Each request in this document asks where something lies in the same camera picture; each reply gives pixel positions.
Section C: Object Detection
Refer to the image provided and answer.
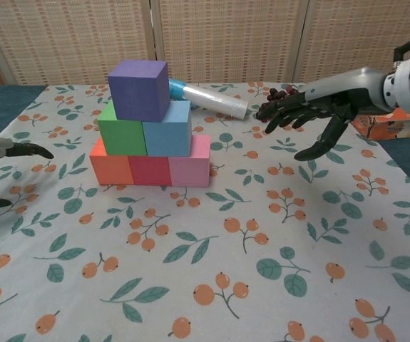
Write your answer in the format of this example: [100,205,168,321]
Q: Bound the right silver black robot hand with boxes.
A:
[264,66,389,161]

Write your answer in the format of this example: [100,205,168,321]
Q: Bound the orange cube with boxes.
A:
[89,138,136,186]

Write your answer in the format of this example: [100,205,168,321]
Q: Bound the green cube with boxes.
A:
[97,100,148,157]

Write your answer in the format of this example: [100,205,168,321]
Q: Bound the purple cube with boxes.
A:
[108,59,171,121]

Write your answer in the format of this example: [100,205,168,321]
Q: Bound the red cube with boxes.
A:
[128,155,173,187]

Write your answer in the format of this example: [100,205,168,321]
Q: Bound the pink cube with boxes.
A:
[168,134,212,189]

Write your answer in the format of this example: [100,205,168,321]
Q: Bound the light blue cube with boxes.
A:
[142,100,193,157]

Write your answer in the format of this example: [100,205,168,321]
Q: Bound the dark purple grape bunch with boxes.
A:
[255,84,307,123]

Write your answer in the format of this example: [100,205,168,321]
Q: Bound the orange carton box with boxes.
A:
[352,108,410,140]

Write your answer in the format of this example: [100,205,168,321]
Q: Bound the clear film roll blue label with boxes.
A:
[168,78,249,120]

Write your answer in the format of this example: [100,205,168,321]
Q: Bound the floral tablecloth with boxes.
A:
[0,81,410,342]

